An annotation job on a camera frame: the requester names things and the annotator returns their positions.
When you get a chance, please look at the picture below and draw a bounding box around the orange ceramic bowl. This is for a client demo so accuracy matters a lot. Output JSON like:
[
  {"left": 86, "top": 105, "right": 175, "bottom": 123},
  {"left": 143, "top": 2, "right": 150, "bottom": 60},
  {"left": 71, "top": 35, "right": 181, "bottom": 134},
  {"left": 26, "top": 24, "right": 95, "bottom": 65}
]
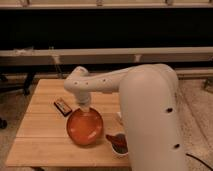
[{"left": 66, "top": 108, "right": 103, "bottom": 146}]

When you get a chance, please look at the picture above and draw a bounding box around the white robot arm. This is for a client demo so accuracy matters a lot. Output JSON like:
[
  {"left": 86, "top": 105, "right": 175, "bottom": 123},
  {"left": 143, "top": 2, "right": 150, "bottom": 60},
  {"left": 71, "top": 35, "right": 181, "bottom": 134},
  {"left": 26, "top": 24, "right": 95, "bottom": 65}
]
[{"left": 64, "top": 64, "right": 188, "bottom": 171}]

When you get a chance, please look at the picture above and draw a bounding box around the dark chocolate bar package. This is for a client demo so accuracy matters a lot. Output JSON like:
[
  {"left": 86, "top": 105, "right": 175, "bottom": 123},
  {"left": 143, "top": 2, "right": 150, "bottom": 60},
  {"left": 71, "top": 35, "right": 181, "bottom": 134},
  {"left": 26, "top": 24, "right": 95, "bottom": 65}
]
[{"left": 54, "top": 98, "right": 72, "bottom": 117}]

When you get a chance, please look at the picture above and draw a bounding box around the white rectangular box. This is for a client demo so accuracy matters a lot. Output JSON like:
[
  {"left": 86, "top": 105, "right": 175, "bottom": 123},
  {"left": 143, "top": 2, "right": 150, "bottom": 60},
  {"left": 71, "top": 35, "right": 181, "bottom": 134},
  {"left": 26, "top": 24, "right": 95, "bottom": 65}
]
[{"left": 117, "top": 112, "right": 123, "bottom": 125}]

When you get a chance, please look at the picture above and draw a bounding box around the white cup with brown contents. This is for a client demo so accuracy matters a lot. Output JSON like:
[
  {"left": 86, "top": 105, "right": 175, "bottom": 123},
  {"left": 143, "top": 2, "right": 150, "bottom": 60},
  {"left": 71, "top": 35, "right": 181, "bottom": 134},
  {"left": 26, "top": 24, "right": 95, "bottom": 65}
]
[{"left": 106, "top": 133, "right": 128, "bottom": 156}]

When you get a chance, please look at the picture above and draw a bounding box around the wooden table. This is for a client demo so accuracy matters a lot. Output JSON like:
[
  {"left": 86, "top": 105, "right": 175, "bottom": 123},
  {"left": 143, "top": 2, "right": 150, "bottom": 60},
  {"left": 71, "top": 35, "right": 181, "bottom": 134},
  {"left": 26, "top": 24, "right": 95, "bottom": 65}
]
[{"left": 6, "top": 79, "right": 129, "bottom": 167}]

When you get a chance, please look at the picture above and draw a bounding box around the white horizontal rail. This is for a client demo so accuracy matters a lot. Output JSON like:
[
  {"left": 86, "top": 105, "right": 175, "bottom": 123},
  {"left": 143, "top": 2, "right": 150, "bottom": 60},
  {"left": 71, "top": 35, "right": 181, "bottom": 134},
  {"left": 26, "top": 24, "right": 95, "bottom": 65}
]
[{"left": 0, "top": 47, "right": 213, "bottom": 65}]

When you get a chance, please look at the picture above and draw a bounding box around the black floor cable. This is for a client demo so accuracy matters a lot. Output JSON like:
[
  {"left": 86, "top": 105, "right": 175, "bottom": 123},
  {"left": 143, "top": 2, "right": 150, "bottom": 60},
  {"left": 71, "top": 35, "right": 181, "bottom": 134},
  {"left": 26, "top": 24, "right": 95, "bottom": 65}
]
[{"left": 185, "top": 152, "right": 213, "bottom": 171}]

